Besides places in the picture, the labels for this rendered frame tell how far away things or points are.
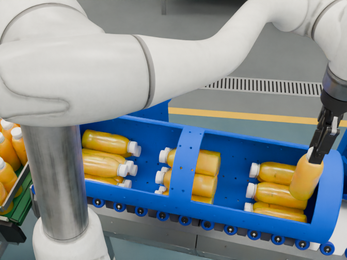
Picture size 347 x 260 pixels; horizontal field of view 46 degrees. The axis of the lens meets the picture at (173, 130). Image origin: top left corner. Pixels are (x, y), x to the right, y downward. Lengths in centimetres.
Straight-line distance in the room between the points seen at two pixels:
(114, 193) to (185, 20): 277
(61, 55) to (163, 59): 13
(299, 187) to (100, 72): 80
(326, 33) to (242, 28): 22
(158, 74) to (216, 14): 344
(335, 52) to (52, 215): 63
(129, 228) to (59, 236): 58
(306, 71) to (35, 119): 306
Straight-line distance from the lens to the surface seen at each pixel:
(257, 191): 132
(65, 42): 49
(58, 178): 79
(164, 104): 169
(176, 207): 124
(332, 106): 92
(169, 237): 145
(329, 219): 121
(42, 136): 72
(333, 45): 83
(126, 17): 394
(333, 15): 84
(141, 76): 50
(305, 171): 111
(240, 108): 304
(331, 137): 96
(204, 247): 145
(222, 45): 60
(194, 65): 55
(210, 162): 125
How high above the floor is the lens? 217
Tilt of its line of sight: 49 degrees down
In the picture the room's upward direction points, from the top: 1 degrees counter-clockwise
